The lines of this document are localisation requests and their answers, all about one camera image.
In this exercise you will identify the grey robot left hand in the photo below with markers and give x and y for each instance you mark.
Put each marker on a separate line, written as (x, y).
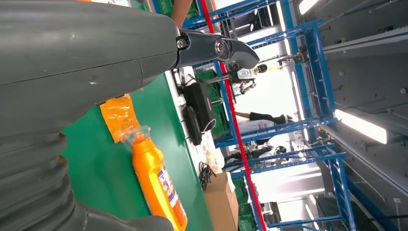
(79, 54)

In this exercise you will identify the orange detergent bottle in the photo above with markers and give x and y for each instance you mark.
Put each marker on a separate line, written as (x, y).
(149, 178)

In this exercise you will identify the yellow taped cardboard sheet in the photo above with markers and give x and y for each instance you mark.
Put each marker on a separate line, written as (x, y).
(119, 118)

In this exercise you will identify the black carrying case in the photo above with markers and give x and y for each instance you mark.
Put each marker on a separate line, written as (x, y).
(199, 105)

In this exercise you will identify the black handheld controller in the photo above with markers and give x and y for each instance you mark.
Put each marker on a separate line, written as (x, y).
(192, 126)

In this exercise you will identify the white humanoid robot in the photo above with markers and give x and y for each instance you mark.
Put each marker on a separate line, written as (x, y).
(245, 75)

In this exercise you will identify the clear plastic bag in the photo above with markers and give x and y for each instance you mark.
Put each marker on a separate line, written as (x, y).
(215, 161)

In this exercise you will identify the red pole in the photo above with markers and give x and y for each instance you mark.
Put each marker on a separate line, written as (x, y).
(237, 127)

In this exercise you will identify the white paper slip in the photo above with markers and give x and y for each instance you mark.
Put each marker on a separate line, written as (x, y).
(231, 183)

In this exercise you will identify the brown cardboard box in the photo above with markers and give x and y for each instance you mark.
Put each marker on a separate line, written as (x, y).
(220, 204)

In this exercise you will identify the ceiling light strip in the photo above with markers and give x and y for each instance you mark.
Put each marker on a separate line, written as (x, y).
(307, 2)
(360, 126)

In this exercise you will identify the blue metal rack frame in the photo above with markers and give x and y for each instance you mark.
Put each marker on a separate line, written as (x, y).
(315, 63)

